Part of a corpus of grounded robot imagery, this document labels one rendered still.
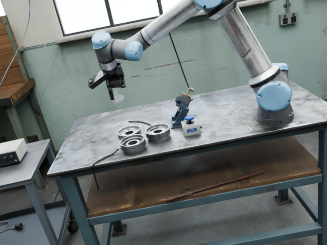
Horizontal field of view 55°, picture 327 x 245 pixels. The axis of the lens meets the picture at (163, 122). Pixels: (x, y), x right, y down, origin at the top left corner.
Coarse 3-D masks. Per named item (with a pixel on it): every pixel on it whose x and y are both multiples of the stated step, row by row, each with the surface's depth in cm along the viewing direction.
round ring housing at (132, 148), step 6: (126, 138) 132; (132, 138) 132; (144, 138) 127; (120, 144) 126; (126, 144) 128; (132, 144) 131; (138, 144) 124; (144, 144) 126; (126, 150) 125; (132, 150) 124; (138, 150) 125
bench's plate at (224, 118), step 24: (192, 96) 176; (216, 96) 169; (240, 96) 162; (312, 96) 145; (96, 120) 169; (120, 120) 163; (144, 120) 156; (168, 120) 151; (216, 120) 141; (240, 120) 136; (312, 120) 124; (72, 144) 145; (96, 144) 140; (168, 144) 128; (192, 144) 124; (216, 144) 123; (72, 168) 124; (96, 168) 124
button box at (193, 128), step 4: (192, 120) 134; (196, 120) 133; (184, 124) 132; (188, 124) 131; (192, 124) 130; (196, 124) 129; (184, 128) 130; (188, 128) 130; (192, 128) 130; (196, 128) 130; (200, 128) 133; (184, 132) 130; (188, 132) 130; (192, 132) 130; (196, 132) 130; (200, 132) 131; (184, 136) 131; (188, 136) 131
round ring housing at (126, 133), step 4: (124, 128) 142; (128, 128) 143; (132, 128) 142; (136, 128) 141; (140, 128) 137; (120, 132) 140; (124, 132) 140; (128, 132) 140; (132, 132) 140; (136, 132) 134; (140, 132) 137; (120, 136) 134; (124, 136) 133
